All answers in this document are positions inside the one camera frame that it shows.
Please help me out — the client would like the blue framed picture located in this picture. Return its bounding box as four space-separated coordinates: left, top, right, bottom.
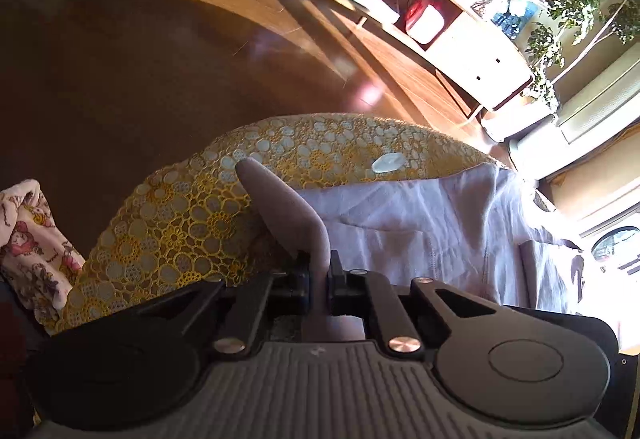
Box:
492 0 544 40

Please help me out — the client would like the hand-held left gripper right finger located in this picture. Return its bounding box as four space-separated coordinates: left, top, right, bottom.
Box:
327 251 507 360

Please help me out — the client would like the yellow lace tablecloth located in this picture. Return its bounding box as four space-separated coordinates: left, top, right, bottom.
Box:
45 113 506 336

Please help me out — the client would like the wooden media console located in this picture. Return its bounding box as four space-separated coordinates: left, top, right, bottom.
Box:
112 0 534 120

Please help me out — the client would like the white planter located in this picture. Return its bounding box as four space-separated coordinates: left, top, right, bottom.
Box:
482 94 559 143

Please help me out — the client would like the small clear plastic piece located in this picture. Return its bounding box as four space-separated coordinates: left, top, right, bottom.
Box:
371 152 407 173

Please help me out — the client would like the lilac long-sleeve shirt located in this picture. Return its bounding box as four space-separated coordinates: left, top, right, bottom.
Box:
235 158 586 345

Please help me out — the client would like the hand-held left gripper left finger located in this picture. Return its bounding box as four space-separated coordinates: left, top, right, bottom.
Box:
112 251 311 362

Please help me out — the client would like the white floor air conditioner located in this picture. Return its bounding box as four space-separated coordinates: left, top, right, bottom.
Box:
509 52 640 181

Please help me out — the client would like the pink printed white garment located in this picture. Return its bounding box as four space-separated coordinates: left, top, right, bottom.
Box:
0 178 87 326

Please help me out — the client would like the large leafy plant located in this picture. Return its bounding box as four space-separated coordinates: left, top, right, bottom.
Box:
522 0 640 113

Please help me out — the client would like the small pink white appliance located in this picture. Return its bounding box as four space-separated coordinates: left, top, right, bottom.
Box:
403 0 448 45

